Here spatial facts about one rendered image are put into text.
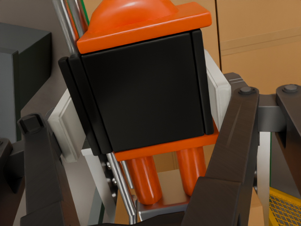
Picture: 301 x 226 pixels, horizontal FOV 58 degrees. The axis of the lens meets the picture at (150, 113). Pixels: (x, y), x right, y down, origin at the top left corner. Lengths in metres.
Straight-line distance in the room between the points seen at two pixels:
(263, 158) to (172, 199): 0.94
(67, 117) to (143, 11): 0.07
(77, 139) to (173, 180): 0.11
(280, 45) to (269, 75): 0.10
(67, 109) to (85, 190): 1.89
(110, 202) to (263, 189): 0.64
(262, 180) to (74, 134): 1.11
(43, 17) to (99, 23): 1.38
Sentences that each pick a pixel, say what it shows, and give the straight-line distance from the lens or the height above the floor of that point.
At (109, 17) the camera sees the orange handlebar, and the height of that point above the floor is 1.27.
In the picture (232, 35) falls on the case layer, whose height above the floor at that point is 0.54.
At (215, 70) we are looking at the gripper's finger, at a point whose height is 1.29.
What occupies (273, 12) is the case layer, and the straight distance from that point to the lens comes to 0.98.
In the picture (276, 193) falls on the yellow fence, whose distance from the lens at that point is 2.02.
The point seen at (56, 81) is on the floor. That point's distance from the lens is 1.63.
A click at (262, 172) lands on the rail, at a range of 1.21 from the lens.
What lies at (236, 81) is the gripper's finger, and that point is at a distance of 0.16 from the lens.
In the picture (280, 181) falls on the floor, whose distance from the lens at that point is 2.17.
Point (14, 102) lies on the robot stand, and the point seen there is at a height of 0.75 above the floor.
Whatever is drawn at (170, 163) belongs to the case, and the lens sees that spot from 0.94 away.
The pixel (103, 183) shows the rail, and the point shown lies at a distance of 1.16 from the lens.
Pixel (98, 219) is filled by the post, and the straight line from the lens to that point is 1.56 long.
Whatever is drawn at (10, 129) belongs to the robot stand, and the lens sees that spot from 0.90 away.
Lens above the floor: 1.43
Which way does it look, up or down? 62 degrees down
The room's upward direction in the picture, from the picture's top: 178 degrees clockwise
